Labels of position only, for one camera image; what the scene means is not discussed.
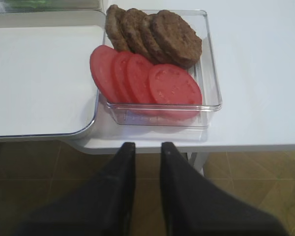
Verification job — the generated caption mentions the clear meat and tomato container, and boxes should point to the clear meat and tomato container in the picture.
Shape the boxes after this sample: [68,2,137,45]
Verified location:
[99,10,222,129]

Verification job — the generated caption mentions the red tomato slice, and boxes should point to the red tomato slice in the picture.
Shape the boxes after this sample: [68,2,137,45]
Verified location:
[89,45,121,103]
[126,54,155,104]
[112,51,134,103]
[148,64,202,105]

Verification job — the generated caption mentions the green lettuce leaf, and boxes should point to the green lettuce leaf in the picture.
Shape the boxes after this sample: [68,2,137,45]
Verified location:
[6,0,53,8]

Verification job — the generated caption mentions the brown burger patty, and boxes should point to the brown burger patty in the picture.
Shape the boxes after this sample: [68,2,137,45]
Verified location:
[120,8,153,62]
[140,14,163,64]
[105,4,131,52]
[151,10,202,68]

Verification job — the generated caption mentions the white metal tray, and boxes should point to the white metal tray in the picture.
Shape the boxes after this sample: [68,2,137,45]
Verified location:
[0,9,108,141]

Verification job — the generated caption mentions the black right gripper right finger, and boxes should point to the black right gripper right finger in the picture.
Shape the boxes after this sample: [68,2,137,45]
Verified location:
[160,142,288,236]

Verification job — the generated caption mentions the clear lettuce and cheese container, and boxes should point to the clear lettuce and cheese container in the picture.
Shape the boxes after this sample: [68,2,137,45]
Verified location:
[0,0,103,13]

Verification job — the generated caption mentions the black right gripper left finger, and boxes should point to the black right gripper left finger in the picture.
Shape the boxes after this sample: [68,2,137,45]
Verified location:
[15,143,136,236]

